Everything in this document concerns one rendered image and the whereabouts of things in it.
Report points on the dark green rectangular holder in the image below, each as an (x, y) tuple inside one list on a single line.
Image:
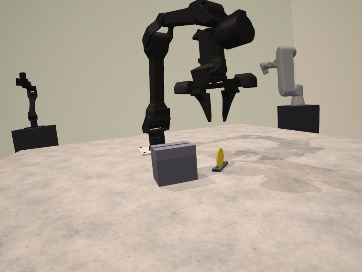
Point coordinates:
[(216, 169)]

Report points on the gold coin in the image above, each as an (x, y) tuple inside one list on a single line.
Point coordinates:
[(220, 157)]

